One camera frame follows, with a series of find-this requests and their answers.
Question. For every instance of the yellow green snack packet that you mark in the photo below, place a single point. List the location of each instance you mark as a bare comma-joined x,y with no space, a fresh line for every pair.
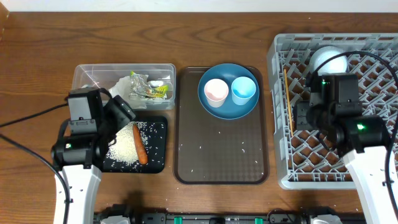
157,92

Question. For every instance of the pink plastic cup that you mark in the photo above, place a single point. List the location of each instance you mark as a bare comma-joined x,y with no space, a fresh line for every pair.
216,92

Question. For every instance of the grey dishwasher rack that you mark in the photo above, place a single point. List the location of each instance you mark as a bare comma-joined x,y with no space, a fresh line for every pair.
302,162

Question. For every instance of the pile of white rice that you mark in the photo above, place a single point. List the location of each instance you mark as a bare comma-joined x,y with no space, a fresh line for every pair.
124,150

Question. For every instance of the clear plastic waste bin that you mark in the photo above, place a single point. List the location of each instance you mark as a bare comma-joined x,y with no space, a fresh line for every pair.
107,75

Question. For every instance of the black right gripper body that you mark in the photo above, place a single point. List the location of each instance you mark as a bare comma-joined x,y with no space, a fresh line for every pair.
310,117

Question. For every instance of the dark blue plate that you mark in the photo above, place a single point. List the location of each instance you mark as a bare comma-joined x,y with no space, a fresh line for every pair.
228,72

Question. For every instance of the orange carrot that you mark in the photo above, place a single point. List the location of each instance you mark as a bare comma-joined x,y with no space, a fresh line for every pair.
140,149

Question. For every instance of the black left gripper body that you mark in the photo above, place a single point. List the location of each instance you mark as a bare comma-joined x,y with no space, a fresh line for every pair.
104,128

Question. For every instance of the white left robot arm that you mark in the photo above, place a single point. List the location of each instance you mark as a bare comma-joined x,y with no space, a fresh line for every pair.
78,157

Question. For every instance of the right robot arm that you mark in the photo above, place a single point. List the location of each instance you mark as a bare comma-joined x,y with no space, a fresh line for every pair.
370,163

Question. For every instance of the black plastic tray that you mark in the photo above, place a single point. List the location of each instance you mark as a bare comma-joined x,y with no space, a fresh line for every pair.
156,131

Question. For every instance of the white paper napkin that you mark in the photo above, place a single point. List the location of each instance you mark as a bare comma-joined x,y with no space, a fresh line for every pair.
122,88

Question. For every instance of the wooden chopstick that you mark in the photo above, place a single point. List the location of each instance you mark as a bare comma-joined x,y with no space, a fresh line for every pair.
288,104

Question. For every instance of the brown serving tray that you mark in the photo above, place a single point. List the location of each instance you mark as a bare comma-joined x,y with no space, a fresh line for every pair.
212,150

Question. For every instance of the light blue plastic cup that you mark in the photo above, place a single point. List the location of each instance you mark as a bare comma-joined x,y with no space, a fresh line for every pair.
243,89

